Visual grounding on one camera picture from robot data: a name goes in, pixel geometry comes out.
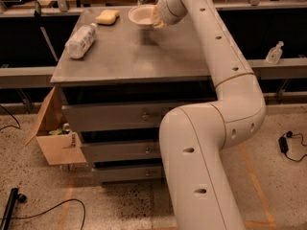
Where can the black power adapter with cable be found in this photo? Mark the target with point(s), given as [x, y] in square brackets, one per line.
[283, 144]

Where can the black stand base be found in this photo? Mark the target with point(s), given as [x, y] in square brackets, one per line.
[15, 196]

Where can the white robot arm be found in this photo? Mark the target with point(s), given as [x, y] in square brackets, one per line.
[191, 136]

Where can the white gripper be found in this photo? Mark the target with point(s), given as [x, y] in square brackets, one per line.
[163, 11]

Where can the yellow sponge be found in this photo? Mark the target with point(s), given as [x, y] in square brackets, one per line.
[107, 17]

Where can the top grey drawer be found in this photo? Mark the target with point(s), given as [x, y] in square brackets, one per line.
[115, 116]

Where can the bottom grey drawer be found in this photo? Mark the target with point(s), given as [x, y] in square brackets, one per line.
[128, 173]

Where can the clear plastic water bottle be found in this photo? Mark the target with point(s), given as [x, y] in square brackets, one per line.
[79, 43]

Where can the grey metal rail frame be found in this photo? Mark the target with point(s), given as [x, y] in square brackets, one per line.
[25, 75]

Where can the open cardboard box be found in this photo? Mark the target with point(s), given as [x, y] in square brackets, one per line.
[58, 142]

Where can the grey drawer cabinet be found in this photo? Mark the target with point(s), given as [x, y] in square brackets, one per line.
[116, 95]

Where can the middle grey drawer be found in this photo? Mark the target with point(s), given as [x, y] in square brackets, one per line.
[120, 151]

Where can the white paper bowl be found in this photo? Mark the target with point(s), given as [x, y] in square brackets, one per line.
[141, 16]

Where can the grey drawer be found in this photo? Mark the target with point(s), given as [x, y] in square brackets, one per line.
[128, 173]
[115, 116]
[120, 151]

